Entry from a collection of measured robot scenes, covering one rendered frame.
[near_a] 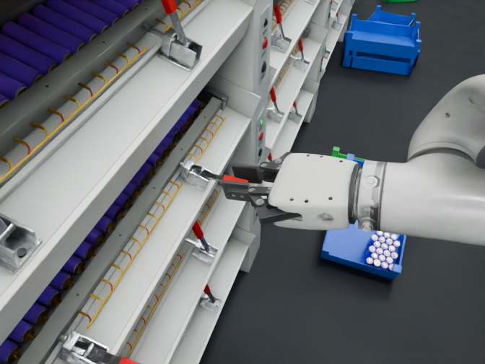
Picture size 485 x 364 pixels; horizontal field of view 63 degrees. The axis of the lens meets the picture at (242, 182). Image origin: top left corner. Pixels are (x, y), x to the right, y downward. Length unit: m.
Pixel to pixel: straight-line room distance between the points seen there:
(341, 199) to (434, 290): 0.74
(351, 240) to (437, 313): 0.27
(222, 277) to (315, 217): 0.49
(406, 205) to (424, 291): 0.72
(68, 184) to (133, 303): 0.20
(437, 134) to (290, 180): 0.18
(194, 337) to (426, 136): 0.59
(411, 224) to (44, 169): 0.37
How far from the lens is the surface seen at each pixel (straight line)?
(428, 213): 0.47
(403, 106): 1.76
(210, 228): 0.76
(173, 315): 0.68
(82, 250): 0.49
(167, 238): 0.53
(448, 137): 0.52
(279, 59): 0.88
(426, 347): 1.10
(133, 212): 0.51
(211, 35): 0.52
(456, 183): 0.47
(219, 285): 0.92
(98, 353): 0.45
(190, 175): 0.57
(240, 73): 0.67
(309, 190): 0.48
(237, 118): 0.69
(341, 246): 1.15
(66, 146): 0.36
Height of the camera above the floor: 0.94
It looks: 46 degrees down
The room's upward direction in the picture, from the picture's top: straight up
